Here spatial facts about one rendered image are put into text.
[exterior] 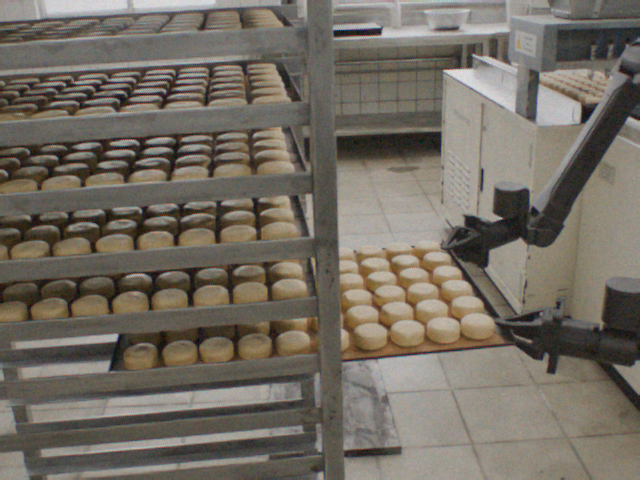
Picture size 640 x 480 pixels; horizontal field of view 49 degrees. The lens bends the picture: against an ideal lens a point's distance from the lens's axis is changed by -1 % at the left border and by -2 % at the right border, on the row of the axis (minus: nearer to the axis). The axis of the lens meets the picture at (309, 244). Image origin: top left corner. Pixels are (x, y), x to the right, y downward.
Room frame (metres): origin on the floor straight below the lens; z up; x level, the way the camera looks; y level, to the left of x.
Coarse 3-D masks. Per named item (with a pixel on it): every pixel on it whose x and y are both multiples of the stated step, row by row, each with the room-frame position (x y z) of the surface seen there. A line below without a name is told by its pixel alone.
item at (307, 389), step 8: (280, 0) 1.30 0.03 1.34; (288, 0) 1.30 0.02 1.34; (296, 0) 1.30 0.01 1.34; (296, 24) 1.30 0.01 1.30; (288, 56) 1.30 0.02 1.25; (296, 80) 1.30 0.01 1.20; (296, 128) 1.30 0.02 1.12; (296, 136) 1.30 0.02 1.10; (304, 384) 1.30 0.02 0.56; (312, 384) 1.30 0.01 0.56; (304, 392) 1.30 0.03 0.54; (312, 392) 1.30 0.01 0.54; (304, 456) 1.30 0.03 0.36
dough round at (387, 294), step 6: (378, 288) 1.09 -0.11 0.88; (384, 288) 1.08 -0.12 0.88; (390, 288) 1.08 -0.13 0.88; (396, 288) 1.08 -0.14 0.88; (378, 294) 1.06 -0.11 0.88; (384, 294) 1.06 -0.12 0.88; (390, 294) 1.06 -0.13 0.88; (396, 294) 1.06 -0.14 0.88; (402, 294) 1.06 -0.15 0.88; (378, 300) 1.06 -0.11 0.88; (384, 300) 1.05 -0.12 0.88; (390, 300) 1.05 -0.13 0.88; (396, 300) 1.05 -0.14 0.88; (402, 300) 1.06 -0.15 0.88
